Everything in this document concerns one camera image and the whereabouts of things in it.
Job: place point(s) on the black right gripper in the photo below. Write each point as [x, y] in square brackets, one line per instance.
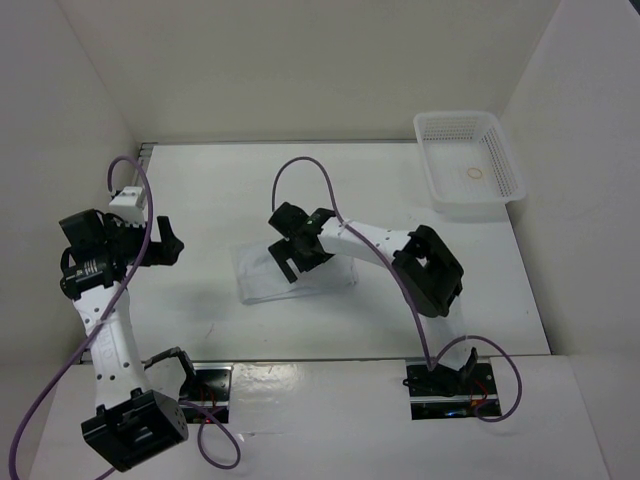
[283, 250]

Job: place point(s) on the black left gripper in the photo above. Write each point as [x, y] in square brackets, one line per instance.
[165, 252]

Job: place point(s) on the white skirt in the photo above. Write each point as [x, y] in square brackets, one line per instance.
[259, 279]

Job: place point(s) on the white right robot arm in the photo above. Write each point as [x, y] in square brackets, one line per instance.
[427, 273]

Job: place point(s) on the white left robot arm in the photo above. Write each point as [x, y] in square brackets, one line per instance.
[133, 421]

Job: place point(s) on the orange rubber band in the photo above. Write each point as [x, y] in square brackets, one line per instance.
[474, 173]

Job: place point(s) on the white plastic basket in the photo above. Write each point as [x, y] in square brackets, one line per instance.
[449, 143]

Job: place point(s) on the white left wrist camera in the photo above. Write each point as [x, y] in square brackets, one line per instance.
[129, 205]

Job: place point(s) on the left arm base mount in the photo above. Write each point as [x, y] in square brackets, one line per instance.
[210, 388]

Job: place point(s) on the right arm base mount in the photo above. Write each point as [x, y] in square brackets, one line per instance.
[440, 395]

